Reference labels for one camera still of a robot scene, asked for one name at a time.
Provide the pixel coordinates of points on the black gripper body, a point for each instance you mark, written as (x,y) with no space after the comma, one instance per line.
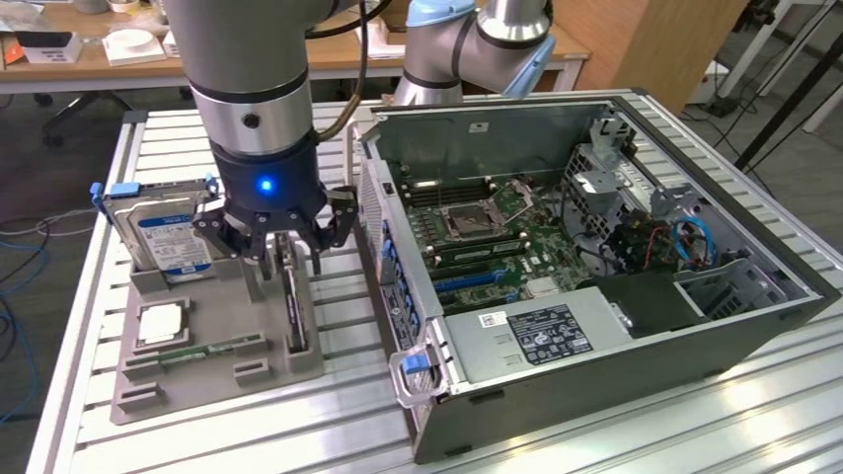
(269,187)

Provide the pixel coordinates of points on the green graphics card black fan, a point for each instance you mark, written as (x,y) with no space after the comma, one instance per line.
(293,306)

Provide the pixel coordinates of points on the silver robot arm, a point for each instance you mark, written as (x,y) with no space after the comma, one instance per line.
(242,74)

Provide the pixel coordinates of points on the blue card retention clip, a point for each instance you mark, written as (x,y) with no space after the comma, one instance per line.
(387,246)
(415,326)
(404,301)
(395,271)

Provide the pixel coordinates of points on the hard disk in blue carrier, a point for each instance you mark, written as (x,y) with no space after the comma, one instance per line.
(157,237)

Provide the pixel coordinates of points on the empty black RAM slot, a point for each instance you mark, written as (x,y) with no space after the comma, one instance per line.
(460,192)
(460,197)
(460,188)

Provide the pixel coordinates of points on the metal CPU socket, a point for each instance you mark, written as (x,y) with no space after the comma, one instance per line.
(471,222)

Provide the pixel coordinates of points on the silver CPU chip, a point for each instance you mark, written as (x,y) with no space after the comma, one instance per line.
(160,325)

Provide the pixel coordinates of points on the grey parts rack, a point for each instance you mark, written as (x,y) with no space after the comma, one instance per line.
(217,336)

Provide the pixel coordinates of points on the loose green RAM stick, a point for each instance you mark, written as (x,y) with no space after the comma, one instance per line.
(197,351)

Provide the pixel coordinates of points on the metal socket cover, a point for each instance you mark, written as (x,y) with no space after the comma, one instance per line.
(516,195)

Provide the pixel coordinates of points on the small white box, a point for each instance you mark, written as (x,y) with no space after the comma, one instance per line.
(169,49)

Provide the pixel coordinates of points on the green motherboard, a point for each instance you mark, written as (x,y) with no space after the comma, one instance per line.
(547,247)

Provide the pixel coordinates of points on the black chair base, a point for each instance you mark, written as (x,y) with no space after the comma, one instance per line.
(85,106)

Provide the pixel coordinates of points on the white paper stack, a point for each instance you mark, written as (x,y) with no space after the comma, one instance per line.
(379,47)

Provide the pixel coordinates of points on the grey power supply unit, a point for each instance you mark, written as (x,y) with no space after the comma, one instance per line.
(487,345)

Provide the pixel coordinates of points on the silver chipset heatsink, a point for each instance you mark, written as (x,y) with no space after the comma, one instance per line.
(543,287)

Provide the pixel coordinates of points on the white boxes on desk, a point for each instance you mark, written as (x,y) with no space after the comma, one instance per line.
(134,49)

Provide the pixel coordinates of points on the brown cardboard box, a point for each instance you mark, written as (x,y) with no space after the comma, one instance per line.
(393,15)

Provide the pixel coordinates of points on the perforated metal disk bay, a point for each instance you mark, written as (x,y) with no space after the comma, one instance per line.
(585,163)

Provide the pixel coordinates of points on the white box black lid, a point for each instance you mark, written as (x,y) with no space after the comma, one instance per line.
(49,52)

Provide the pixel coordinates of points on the grey cup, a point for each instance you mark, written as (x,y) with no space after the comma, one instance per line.
(90,6)

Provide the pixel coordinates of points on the orange white box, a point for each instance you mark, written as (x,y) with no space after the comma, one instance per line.
(8,54)

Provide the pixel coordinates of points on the black open PC case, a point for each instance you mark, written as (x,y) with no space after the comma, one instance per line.
(592,395)

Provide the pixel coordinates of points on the wooden cabinet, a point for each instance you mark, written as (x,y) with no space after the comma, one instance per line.
(659,49)

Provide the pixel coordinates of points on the low grey disk bay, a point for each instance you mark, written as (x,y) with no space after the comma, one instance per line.
(737,281)

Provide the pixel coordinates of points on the black floor power strip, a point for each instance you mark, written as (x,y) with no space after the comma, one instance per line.
(724,106)

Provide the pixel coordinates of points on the black tripod pole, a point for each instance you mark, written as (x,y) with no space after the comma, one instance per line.
(789,101)

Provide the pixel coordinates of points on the black rear panel switch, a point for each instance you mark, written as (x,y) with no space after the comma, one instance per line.
(388,188)

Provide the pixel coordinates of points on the wooden desk white frame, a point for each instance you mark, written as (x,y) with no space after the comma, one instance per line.
(92,71)

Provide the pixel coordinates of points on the white table frame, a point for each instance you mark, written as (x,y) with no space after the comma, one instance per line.
(747,59)

